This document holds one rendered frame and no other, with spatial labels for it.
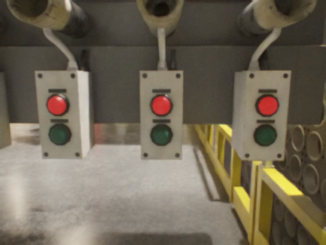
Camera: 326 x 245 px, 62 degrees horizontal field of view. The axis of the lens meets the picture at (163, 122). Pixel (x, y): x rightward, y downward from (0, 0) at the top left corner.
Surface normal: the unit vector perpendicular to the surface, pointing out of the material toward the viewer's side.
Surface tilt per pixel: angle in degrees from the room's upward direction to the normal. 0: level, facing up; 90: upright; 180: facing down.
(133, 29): 90
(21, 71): 90
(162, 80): 90
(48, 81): 90
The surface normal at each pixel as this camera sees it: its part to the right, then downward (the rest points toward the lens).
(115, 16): -0.02, 0.18
